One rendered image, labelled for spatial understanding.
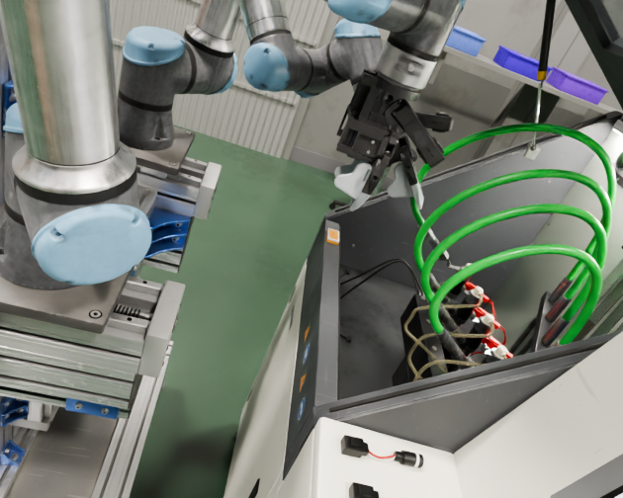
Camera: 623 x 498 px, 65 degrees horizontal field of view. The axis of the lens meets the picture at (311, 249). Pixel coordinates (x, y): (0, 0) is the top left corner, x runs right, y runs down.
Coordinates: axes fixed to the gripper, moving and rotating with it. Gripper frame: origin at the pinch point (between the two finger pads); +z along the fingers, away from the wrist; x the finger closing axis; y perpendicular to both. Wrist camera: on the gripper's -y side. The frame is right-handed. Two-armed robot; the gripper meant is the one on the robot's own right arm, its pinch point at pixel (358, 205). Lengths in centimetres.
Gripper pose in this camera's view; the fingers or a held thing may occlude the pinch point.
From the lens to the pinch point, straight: 80.1
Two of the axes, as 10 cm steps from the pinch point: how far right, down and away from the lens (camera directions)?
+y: -9.4, -3.1, -1.4
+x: -0.5, 5.3, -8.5
